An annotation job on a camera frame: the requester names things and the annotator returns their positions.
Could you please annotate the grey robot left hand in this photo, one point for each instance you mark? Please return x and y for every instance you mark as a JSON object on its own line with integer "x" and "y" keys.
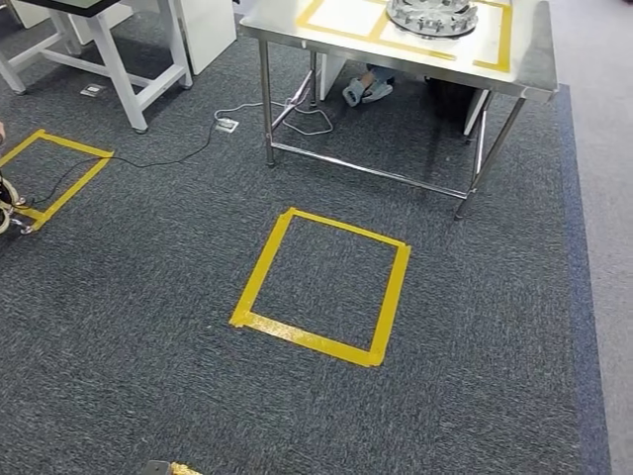
{"x": 157, "y": 469}

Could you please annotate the grey plastic wheel hubcap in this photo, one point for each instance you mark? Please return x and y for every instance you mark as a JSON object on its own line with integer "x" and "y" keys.
{"x": 430, "y": 16}

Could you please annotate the person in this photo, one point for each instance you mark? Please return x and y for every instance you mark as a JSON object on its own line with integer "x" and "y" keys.
{"x": 366, "y": 88}

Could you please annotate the yellow floor tape square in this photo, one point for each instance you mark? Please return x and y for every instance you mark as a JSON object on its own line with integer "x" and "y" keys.
{"x": 74, "y": 143}
{"x": 185, "y": 469}
{"x": 316, "y": 342}

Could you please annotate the white cabinet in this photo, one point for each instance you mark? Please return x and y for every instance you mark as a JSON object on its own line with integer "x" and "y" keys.
{"x": 207, "y": 33}

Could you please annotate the black top white table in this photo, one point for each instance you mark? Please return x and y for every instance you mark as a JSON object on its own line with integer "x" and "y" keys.
{"x": 114, "y": 65}

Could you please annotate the chrome wheeled base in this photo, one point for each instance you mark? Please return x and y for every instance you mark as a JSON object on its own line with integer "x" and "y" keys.
{"x": 10, "y": 203}

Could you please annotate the grey floor socket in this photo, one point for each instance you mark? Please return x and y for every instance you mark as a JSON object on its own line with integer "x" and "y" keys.
{"x": 227, "y": 124}
{"x": 92, "y": 90}

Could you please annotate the steel workbench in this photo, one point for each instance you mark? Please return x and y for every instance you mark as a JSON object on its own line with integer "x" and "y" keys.
{"x": 529, "y": 52}

